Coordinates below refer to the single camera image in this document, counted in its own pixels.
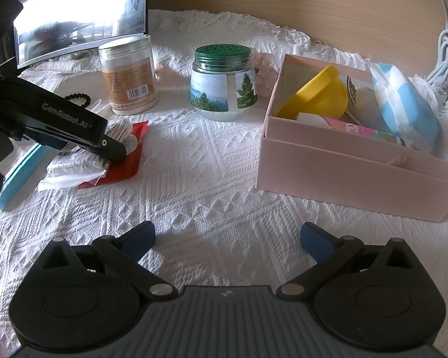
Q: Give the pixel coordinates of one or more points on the yellow plastic bowl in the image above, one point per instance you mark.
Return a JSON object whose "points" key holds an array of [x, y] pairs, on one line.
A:
{"points": [[313, 93]]}

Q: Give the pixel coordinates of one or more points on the black computer monitor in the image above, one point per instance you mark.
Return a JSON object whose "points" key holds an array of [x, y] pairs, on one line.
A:
{"points": [[78, 7]]}

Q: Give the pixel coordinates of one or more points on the pink printed packet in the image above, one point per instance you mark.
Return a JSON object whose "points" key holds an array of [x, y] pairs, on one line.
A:
{"points": [[358, 130]]}

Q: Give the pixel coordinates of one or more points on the cotton swabs bag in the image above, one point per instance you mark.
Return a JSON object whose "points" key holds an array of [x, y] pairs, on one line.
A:
{"points": [[71, 171]]}

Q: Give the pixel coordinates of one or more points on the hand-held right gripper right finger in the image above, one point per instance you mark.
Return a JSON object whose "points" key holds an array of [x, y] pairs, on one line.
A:
{"points": [[316, 241]]}

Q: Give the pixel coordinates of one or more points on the red foil packet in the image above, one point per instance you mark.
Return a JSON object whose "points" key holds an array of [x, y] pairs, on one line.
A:
{"points": [[127, 171]]}

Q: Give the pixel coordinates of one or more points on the white knitted cloth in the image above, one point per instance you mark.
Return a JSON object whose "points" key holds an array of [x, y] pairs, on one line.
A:
{"points": [[209, 194]]}

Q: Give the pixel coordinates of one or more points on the green lid glass jar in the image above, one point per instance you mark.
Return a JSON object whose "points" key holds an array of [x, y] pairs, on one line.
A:
{"points": [[216, 93]]}

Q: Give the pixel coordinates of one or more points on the blue white tissue pack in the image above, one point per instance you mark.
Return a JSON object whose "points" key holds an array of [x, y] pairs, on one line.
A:
{"points": [[407, 108]]}

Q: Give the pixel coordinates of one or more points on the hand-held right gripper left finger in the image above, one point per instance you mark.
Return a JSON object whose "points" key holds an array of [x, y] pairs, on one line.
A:
{"points": [[139, 241]]}

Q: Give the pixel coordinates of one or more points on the pink cardboard box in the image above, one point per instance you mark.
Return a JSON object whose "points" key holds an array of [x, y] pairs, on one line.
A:
{"points": [[339, 179]]}

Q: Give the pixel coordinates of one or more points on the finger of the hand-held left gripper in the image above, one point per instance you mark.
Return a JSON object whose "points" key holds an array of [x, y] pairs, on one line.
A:
{"points": [[54, 146], [114, 150]]}

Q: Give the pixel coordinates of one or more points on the cotton swab bag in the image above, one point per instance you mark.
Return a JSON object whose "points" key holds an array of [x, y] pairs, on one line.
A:
{"points": [[117, 130]]}

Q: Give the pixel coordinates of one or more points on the beige plastic jar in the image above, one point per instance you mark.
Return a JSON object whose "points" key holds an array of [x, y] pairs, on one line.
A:
{"points": [[128, 82]]}

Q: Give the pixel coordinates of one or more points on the light blue packet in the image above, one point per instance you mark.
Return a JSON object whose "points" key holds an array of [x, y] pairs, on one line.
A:
{"points": [[16, 179]]}

